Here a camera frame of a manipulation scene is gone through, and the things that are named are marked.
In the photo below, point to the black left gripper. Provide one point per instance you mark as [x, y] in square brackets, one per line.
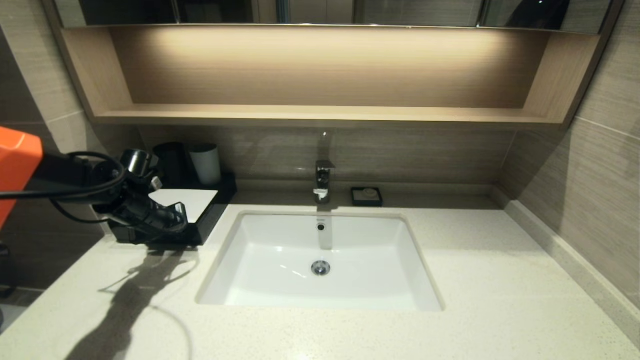
[147, 215]

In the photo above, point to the grey plastic cup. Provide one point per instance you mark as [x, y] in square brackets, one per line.
[206, 167]

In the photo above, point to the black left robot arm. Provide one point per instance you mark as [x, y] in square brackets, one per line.
[65, 175]

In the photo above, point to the white board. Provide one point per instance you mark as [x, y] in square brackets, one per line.
[197, 200]

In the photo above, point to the black amenity box housing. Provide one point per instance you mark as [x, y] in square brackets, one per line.
[222, 197]

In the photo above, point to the black cylindrical cup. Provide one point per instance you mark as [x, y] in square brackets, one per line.
[171, 160]

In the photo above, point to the chrome faucet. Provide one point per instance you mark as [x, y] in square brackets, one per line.
[323, 180]

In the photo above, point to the chrome sink drain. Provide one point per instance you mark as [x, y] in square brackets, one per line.
[320, 268]

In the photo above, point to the black soap dish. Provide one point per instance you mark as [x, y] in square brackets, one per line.
[356, 201]

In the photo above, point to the white sink basin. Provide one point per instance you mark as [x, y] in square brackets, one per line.
[365, 260]

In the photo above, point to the small round soap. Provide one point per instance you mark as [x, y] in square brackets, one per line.
[370, 193]

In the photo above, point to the mirror cabinet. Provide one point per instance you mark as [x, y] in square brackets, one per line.
[400, 12]

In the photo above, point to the wooden wall shelf niche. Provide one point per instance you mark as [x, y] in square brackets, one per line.
[320, 114]

